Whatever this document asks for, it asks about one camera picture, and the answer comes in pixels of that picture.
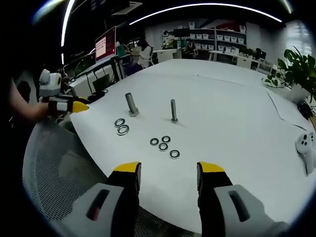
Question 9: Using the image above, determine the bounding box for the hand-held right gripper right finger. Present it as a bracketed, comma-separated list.
[197, 161, 289, 237]

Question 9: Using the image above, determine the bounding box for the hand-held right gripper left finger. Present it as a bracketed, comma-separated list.
[61, 161, 143, 237]

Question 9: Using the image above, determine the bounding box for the thick steel threaded stud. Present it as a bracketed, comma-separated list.
[125, 92, 140, 118]

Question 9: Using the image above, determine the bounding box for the thin steel threaded stud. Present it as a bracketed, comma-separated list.
[170, 99, 179, 123]

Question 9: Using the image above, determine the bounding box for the white office desk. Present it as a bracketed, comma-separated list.
[68, 56, 124, 96]

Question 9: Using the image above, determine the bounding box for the grey mesh office chair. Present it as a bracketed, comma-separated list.
[22, 118, 198, 237]

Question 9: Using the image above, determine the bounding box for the curved ceiling light strip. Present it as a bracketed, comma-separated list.
[60, 0, 76, 47]
[128, 2, 283, 26]

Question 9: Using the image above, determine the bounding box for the monitor with pink screen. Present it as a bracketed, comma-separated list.
[94, 26, 117, 62]

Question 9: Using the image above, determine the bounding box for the white game controller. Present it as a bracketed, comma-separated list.
[295, 132, 316, 175]

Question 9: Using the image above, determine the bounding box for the small plant in white pot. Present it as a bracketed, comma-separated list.
[261, 71, 292, 88]

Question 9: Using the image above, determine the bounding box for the large green potted plant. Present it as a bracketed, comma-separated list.
[277, 46, 316, 106]

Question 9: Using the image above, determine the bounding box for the shelf with white bins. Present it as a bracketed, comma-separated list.
[189, 21, 247, 51]

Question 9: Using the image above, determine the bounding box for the black device with cable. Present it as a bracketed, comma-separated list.
[297, 100, 314, 119]

